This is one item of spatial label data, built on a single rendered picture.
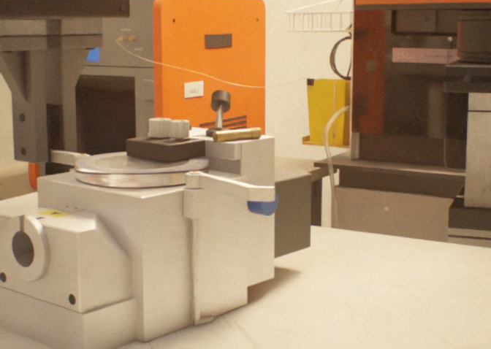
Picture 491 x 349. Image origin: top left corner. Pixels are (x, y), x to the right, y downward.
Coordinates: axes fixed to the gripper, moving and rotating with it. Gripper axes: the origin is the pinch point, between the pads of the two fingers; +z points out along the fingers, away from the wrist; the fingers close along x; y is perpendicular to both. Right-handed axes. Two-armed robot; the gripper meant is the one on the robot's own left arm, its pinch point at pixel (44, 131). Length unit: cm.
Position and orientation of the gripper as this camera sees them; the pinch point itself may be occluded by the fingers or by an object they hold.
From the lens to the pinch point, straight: 67.0
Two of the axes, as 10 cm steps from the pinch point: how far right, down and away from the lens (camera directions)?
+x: -6.5, 1.3, -7.5
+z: 0.0, 9.9, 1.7
